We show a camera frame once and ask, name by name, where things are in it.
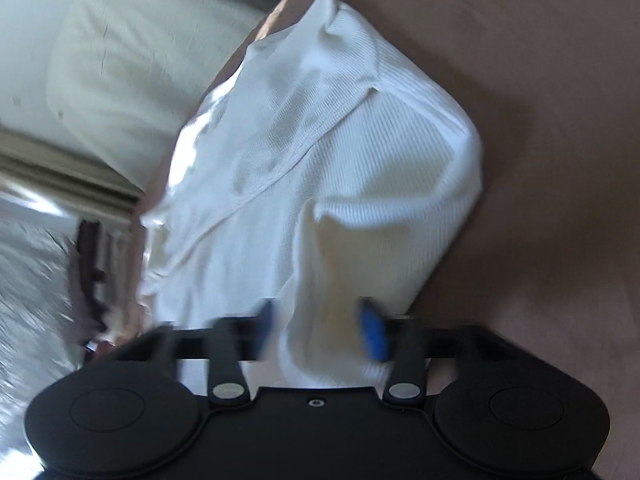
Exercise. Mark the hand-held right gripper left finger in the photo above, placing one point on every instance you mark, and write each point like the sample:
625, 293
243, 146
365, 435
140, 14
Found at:
262, 327

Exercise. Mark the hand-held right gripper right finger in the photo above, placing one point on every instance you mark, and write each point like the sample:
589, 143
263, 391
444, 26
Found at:
374, 332

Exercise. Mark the white knit garment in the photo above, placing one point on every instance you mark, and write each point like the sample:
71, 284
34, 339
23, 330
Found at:
320, 160

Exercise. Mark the stack of books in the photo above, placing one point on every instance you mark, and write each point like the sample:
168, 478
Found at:
97, 280

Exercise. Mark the silver crinkled curtain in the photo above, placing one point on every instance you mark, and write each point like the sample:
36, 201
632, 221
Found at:
35, 310

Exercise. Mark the cream pillow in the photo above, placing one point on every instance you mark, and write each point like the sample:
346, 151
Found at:
135, 70

